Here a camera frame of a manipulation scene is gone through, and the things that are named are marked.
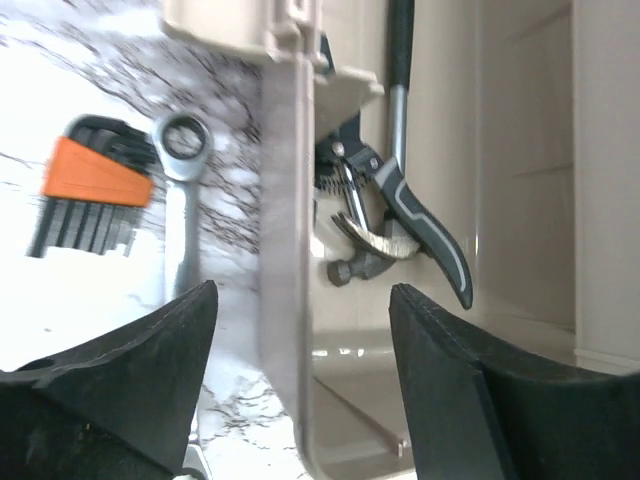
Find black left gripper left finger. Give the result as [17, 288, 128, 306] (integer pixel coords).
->
[1, 280, 218, 479]

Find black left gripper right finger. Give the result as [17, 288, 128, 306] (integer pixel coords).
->
[389, 284, 639, 480]

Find small black-handled ball hammer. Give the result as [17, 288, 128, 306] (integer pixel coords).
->
[327, 164, 401, 289]

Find yellow black claw hammer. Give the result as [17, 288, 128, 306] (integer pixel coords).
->
[347, 1, 420, 260]

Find black handled pruning shears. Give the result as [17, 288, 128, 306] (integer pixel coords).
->
[314, 29, 474, 311]

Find translucent brown tool box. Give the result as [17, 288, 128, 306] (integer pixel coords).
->
[162, 1, 639, 479]

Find orange hex key set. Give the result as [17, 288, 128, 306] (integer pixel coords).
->
[27, 114, 158, 258]

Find silver ratchet combination wrench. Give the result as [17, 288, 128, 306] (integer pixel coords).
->
[150, 112, 211, 302]

